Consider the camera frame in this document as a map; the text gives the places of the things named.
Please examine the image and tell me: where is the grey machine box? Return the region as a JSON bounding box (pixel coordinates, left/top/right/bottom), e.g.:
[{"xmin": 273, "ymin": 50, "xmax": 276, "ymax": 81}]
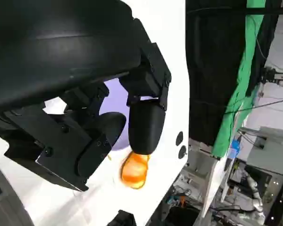
[{"xmin": 246, "ymin": 126, "xmax": 283, "ymax": 176}]

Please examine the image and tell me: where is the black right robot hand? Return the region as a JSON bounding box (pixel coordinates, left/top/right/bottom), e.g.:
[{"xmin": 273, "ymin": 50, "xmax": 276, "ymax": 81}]
[{"xmin": 109, "ymin": 209, "xmax": 135, "ymax": 226}]

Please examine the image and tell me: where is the orange toy bread roll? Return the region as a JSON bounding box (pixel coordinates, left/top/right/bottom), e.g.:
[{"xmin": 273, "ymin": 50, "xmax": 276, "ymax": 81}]
[{"xmin": 119, "ymin": 152, "xmax": 151, "ymax": 189}]

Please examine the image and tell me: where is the white slanted board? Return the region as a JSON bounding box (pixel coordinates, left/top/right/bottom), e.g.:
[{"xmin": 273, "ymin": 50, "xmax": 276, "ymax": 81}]
[{"xmin": 200, "ymin": 157, "xmax": 229, "ymax": 218}]

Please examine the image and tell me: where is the thin black cable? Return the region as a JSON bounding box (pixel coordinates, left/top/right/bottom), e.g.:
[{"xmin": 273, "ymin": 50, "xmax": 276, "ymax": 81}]
[{"xmin": 223, "ymin": 97, "xmax": 283, "ymax": 116}]

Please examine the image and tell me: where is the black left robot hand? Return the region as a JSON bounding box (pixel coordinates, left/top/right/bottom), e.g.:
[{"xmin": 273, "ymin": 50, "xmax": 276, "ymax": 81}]
[{"xmin": 0, "ymin": 0, "xmax": 172, "ymax": 192}]

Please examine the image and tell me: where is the black table skirt cloth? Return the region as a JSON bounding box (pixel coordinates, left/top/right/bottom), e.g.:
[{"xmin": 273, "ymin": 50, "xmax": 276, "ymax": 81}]
[{"xmin": 185, "ymin": 0, "xmax": 248, "ymax": 147}]

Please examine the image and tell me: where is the blue background object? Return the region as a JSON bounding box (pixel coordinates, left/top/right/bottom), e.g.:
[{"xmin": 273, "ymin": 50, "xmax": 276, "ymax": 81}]
[{"xmin": 230, "ymin": 139, "xmax": 241, "ymax": 153}]

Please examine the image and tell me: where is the black backdrop cloth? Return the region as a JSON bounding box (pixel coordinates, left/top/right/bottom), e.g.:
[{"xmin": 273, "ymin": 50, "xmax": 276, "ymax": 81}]
[{"xmin": 246, "ymin": 0, "xmax": 282, "ymax": 97}]

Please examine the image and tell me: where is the green cloth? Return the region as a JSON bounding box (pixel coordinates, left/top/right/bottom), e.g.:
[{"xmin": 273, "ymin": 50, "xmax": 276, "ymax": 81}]
[{"xmin": 213, "ymin": 14, "xmax": 268, "ymax": 161}]

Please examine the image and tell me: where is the lilac plate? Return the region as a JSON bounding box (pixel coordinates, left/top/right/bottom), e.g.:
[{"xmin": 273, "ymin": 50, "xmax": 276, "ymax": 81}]
[{"xmin": 99, "ymin": 79, "xmax": 133, "ymax": 152}]

